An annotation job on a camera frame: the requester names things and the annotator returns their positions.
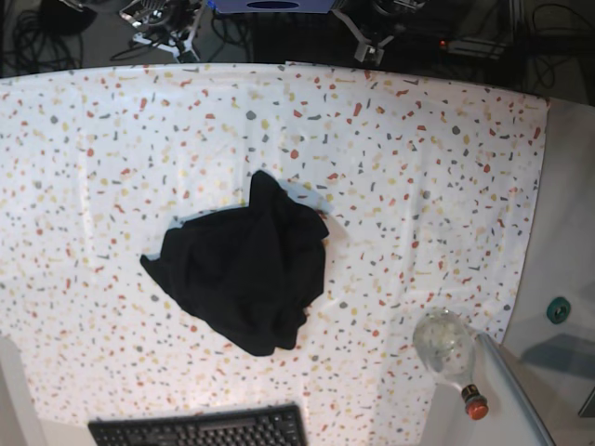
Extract black t-shirt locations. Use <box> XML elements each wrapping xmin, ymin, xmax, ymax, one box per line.
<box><xmin>140</xmin><ymin>171</ymin><xmax>329</xmax><ymax>357</ymax></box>

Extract terrazzo pattern tablecloth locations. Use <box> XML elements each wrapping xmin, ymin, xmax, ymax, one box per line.
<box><xmin>1</xmin><ymin>64</ymin><xmax>549</xmax><ymax>445</ymax></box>

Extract black power strip red light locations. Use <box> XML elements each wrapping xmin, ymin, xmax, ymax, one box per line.
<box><xmin>394</xmin><ymin>34</ymin><xmax>509</xmax><ymax>59</ymax></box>

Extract black computer keyboard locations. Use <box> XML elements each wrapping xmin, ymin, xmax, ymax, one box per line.
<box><xmin>87</xmin><ymin>404</ymin><xmax>308</xmax><ymax>446</ymax></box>

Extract clear plastic bottle orange cap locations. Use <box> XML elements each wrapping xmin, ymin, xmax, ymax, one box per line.
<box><xmin>413</xmin><ymin>308</ymin><xmax>489</xmax><ymax>421</ymax></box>

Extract grey laptop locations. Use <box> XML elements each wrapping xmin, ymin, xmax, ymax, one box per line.
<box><xmin>473</xmin><ymin>332</ymin><xmax>595</xmax><ymax>446</ymax></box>

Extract green tape roll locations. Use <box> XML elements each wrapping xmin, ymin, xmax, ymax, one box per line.
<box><xmin>546</xmin><ymin>296</ymin><xmax>572</xmax><ymax>324</ymax></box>

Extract blue box with oval hole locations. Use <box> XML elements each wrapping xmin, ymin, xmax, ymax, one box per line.
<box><xmin>207</xmin><ymin>0</ymin><xmax>336</xmax><ymax>14</ymax></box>

